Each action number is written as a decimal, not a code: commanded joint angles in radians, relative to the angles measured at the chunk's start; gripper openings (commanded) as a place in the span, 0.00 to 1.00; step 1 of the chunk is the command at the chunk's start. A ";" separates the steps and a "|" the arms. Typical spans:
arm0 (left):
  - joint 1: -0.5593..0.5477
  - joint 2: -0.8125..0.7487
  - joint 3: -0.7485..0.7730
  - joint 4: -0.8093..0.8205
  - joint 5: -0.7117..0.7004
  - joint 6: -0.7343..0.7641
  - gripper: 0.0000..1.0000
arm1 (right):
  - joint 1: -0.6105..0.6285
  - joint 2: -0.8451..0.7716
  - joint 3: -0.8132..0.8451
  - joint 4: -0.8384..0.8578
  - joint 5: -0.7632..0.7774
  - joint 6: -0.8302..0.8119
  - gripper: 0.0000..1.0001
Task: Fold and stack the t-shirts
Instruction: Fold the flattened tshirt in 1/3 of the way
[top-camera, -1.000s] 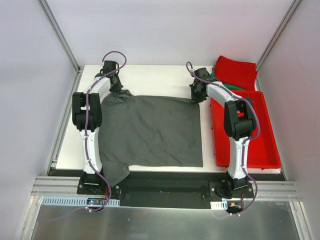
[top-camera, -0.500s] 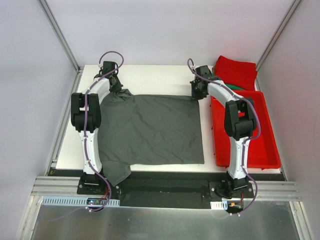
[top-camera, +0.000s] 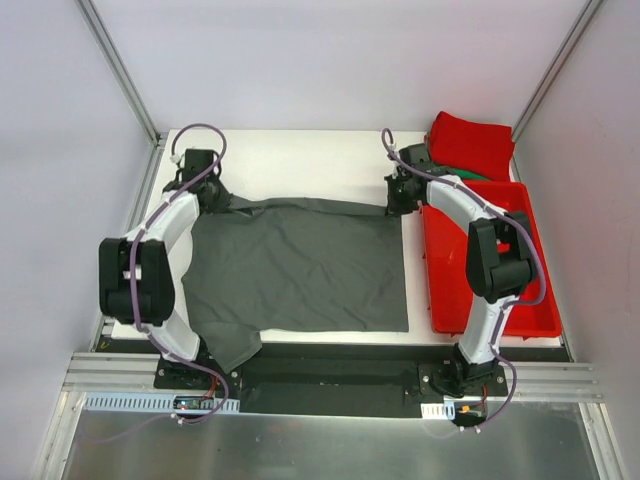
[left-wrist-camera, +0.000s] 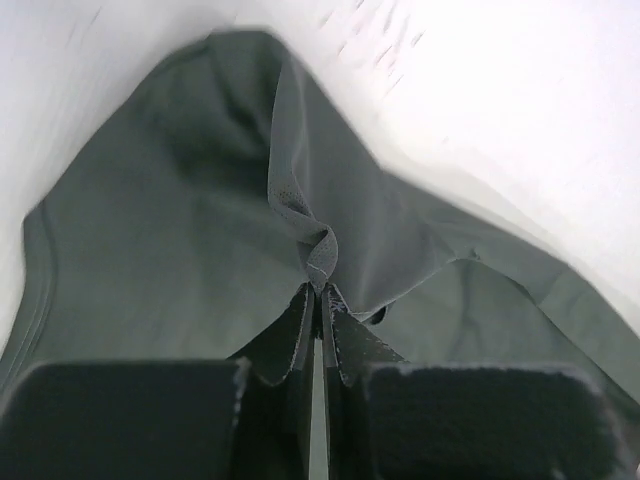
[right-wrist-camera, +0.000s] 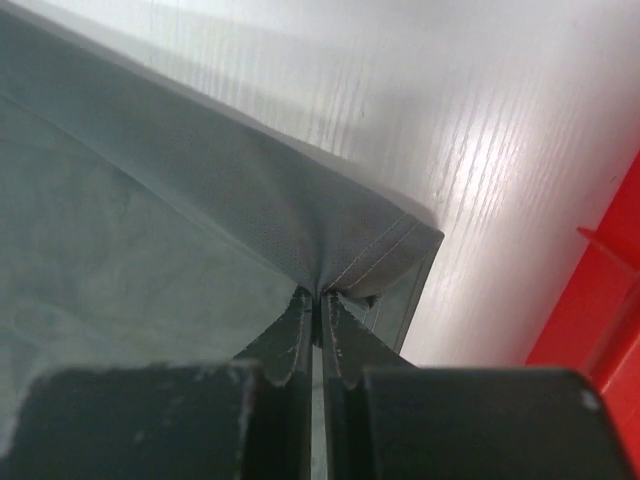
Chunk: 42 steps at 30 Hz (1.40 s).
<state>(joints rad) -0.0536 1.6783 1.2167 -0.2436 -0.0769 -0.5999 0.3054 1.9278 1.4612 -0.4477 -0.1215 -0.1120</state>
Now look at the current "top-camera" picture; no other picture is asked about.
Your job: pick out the left aluminium frame post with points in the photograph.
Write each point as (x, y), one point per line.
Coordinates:
(98, 28)

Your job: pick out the right aluminium frame post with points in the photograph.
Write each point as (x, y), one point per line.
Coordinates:
(576, 32)

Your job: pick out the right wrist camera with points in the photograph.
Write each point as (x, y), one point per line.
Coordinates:
(417, 157)

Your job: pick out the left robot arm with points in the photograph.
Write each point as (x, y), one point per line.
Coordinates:
(135, 280)

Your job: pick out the right white cable duct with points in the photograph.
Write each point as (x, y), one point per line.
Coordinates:
(438, 411)

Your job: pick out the white cable duct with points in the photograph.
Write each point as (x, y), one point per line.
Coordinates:
(438, 411)
(159, 403)

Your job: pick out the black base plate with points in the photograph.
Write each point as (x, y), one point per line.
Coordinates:
(387, 381)

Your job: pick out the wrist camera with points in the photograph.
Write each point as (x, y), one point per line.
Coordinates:
(193, 162)
(417, 157)

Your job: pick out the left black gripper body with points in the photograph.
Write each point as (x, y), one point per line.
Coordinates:
(220, 201)

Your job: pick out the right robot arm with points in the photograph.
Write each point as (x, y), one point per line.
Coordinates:
(479, 343)

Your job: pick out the dark grey t shirt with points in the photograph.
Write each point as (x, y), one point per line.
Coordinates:
(294, 264)

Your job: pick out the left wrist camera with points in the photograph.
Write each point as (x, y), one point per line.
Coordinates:
(193, 162)

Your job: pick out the front aluminium rail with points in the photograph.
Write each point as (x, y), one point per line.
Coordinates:
(528, 381)

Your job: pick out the folded green t shirt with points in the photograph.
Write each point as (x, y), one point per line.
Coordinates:
(464, 174)

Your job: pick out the left white cable duct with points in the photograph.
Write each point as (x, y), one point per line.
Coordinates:
(159, 403)

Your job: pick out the folded red t shirt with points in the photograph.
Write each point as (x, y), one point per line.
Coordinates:
(482, 148)

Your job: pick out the red plastic bin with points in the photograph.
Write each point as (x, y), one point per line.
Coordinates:
(463, 261)

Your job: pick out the aluminium frame post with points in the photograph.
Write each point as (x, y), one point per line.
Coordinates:
(98, 28)
(576, 32)

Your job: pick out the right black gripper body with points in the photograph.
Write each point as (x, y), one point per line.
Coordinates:
(396, 198)

